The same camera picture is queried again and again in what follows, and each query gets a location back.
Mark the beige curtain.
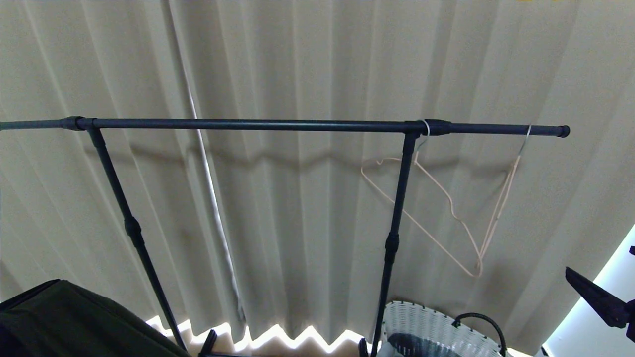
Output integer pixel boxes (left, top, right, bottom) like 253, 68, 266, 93
0, 0, 635, 355

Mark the black clothes rack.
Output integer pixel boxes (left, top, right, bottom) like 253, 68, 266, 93
0, 116, 571, 357

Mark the pink clothes hanger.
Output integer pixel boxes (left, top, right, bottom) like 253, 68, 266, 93
361, 131, 483, 277
475, 125, 532, 276

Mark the white laundry basket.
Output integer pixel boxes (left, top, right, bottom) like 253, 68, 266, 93
377, 301, 514, 357

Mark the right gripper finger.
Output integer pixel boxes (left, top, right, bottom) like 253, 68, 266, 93
566, 267, 632, 329

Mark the green printed shirt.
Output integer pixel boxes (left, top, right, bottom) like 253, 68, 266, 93
0, 279, 191, 357

